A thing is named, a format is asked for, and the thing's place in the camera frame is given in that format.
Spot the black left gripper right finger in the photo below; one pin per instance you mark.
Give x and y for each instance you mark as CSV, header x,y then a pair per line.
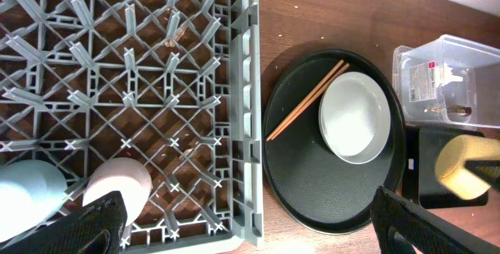
x,y
404,227

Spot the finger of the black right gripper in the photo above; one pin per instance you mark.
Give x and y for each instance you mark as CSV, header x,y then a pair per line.
x,y
486,170

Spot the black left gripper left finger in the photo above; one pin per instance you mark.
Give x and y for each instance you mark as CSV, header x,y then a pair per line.
x,y
96,228

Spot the yellow bowl with food scraps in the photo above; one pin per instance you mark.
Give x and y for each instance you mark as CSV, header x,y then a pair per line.
x,y
450,169

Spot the pink plastic cup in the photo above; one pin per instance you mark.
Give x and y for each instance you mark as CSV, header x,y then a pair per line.
x,y
126,175

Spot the blue plastic cup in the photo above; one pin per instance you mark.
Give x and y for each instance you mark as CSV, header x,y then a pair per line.
x,y
31,191

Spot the white napkin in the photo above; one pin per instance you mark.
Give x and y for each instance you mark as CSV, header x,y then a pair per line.
x,y
451,75

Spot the grey round plate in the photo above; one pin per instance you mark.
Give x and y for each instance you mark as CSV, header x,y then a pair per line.
x,y
355,118

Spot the clear plastic waste bin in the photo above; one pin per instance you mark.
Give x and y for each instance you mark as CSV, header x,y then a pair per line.
x,y
417,75

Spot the grey plastic dishwasher rack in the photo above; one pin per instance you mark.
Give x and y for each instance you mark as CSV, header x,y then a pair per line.
x,y
173,84

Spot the black rectangular bin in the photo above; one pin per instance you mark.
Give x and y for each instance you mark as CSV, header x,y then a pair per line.
x,y
419,183

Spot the food scraps in clear bin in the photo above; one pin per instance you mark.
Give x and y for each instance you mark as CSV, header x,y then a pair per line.
x,y
453,109

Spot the round black tray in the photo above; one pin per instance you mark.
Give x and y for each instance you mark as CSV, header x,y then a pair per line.
x,y
318,189

